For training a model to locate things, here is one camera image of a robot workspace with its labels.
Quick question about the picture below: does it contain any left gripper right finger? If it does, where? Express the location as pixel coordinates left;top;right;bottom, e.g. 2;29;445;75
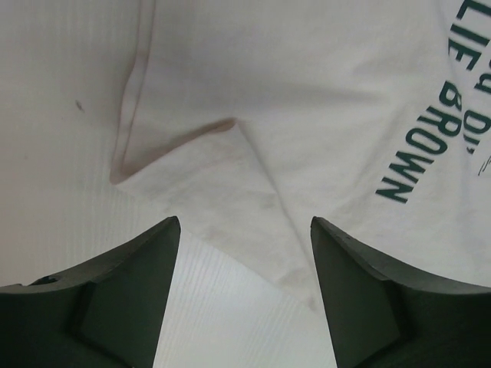
311;217;490;367

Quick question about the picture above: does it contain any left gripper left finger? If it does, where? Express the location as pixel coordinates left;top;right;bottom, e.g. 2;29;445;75
1;217;180;367

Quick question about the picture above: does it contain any white and green t-shirt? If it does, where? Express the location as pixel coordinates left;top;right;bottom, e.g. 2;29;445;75
110;1;490;311

